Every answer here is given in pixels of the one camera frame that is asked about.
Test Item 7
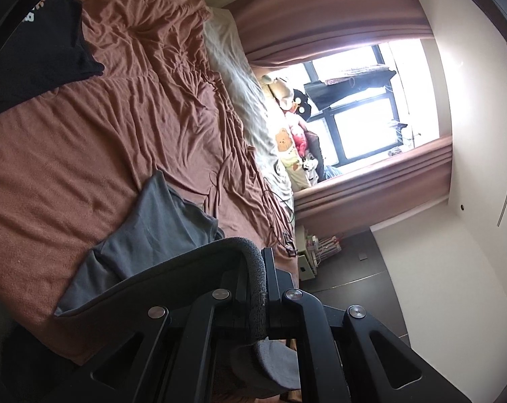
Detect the black mouse plush toy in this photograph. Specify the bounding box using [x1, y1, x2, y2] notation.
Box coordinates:
[285, 88, 316, 122]

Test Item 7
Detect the bear print pillow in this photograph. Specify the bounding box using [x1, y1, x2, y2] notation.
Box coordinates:
[274, 126, 313, 190]

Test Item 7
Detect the beige plush toy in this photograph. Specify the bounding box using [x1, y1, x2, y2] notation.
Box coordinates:
[259, 73, 295, 109]

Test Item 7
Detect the black t-shirt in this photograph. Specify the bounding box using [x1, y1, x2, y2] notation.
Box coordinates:
[0, 0, 106, 122]

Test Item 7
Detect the white bed sheet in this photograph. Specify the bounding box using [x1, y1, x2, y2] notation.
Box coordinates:
[169, 0, 296, 211]

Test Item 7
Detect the black cable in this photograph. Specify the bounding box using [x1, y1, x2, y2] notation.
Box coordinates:
[207, 168, 299, 258]

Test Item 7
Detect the white bedside box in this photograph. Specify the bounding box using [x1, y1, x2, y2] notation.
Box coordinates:
[297, 227, 321, 283]

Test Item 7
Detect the grey t-shirt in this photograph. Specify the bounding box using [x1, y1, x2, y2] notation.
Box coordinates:
[54, 170, 302, 393]

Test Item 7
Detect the brown blanket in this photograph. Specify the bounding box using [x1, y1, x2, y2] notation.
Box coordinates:
[0, 0, 300, 366]

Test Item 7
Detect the window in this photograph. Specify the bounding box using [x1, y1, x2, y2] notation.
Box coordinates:
[253, 38, 451, 181]

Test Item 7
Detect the black cloth at window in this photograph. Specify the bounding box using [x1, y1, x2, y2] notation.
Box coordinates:
[304, 66, 397, 110]

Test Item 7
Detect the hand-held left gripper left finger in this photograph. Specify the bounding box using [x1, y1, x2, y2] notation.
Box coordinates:
[71, 287, 254, 403]

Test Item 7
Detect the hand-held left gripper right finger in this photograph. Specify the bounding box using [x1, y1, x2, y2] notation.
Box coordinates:
[262, 247, 474, 403]

